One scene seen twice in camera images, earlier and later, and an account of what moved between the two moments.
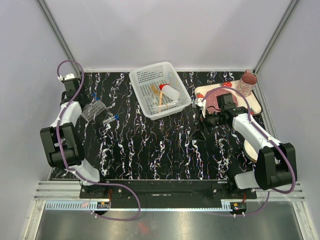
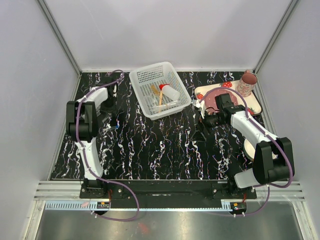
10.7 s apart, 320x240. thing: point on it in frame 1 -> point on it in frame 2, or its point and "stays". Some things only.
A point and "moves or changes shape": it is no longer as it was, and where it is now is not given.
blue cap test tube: [116, 117] moves or changes shape
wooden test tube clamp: [160, 97] stays
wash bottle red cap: [170, 91] stays
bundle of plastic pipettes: [160, 107] stays
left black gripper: [86, 98] -> [109, 109]
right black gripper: [197, 134] stays
